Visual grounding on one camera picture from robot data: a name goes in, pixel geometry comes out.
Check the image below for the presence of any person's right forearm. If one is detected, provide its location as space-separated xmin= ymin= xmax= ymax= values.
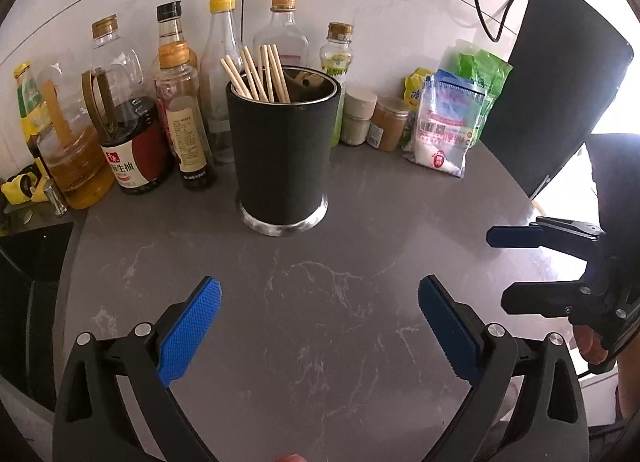
xmin=615 ymin=352 xmax=640 ymax=425

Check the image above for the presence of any bundle of wooden chopsticks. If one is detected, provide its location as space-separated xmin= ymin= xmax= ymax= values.
xmin=220 ymin=43 xmax=293 ymax=104

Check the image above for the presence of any green bag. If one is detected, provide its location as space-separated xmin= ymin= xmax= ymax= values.
xmin=442 ymin=39 xmax=513 ymax=143

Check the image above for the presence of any white cap spice jar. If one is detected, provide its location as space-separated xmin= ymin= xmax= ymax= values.
xmin=340 ymin=84 xmax=378 ymax=147

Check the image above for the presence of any black utensil holder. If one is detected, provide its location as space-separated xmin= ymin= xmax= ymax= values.
xmin=226 ymin=67 xmax=346 ymax=238

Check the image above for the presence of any soy sauce bottle with handle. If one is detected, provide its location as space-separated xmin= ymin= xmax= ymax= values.
xmin=82 ymin=14 xmax=173 ymax=195

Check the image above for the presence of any black flat panel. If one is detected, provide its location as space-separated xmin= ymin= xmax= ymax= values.
xmin=480 ymin=0 xmax=633 ymax=200

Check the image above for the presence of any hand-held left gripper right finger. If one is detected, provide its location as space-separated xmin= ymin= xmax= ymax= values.
xmin=417 ymin=274 xmax=591 ymax=462

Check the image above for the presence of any person's right hand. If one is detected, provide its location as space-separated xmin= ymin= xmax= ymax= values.
xmin=572 ymin=324 xmax=611 ymax=368

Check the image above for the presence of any gold cap clear glass bottle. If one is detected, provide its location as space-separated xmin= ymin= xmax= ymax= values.
xmin=252 ymin=0 xmax=311 ymax=73

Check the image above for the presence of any black sink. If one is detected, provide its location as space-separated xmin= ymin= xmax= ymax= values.
xmin=0 ymin=221 xmax=76 ymax=413

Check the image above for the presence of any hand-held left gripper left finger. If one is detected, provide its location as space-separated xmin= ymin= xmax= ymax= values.
xmin=52 ymin=276 xmax=223 ymax=462

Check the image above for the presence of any brown spice jar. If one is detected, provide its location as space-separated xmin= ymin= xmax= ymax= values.
xmin=367 ymin=96 xmax=413 ymax=152

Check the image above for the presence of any green label yellow cap bottle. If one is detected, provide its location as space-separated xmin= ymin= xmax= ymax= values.
xmin=12 ymin=61 xmax=51 ymax=163

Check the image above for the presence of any large cooking oil jug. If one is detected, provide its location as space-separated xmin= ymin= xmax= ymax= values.
xmin=35 ymin=62 xmax=118 ymax=210

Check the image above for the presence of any orange cap sauce bottle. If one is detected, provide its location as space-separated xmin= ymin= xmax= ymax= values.
xmin=154 ymin=40 xmax=218 ymax=191

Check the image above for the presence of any yellow packet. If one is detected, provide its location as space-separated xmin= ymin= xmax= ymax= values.
xmin=402 ymin=67 xmax=436 ymax=110

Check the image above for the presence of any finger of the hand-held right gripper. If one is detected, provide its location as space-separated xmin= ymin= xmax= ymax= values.
xmin=486 ymin=216 xmax=608 ymax=263
xmin=501 ymin=279 xmax=613 ymax=325

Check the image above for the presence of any white granule bag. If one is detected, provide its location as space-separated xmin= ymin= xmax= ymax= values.
xmin=404 ymin=69 xmax=488 ymax=178

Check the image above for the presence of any yellow cap clear bottle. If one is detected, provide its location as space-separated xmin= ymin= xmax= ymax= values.
xmin=200 ymin=0 xmax=246 ymax=165

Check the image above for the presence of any green label slim bottle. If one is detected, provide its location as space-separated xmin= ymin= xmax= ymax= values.
xmin=320 ymin=22 xmax=356 ymax=145

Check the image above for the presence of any yellow plastic object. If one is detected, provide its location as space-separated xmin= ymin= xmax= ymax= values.
xmin=0 ymin=164 xmax=48 ymax=205

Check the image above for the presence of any black cap glass bottle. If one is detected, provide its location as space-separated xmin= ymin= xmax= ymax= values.
xmin=155 ymin=1 xmax=198 ymax=73

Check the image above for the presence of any small metal object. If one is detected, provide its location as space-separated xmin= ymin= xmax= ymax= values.
xmin=42 ymin=179 xmax=70 ymax=217

